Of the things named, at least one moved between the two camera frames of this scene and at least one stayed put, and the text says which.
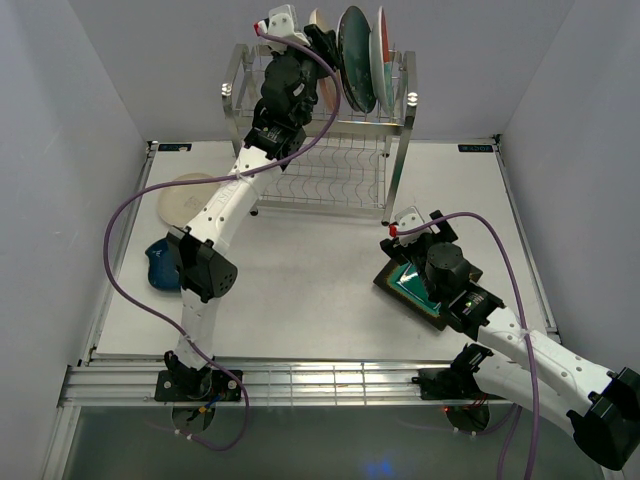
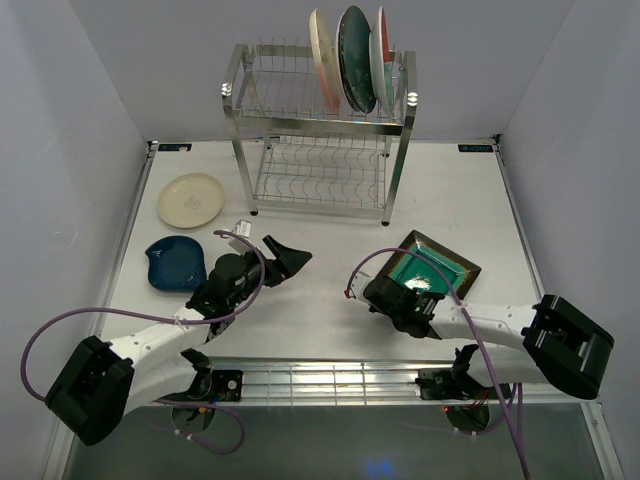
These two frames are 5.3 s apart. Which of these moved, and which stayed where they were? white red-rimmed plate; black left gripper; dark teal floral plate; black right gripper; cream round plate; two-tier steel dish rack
Moved: black left gripper; black right gripper
Stayed: dark teal floral plate; cream round plate; two-tier steel dish rack; white red-rimmed plate
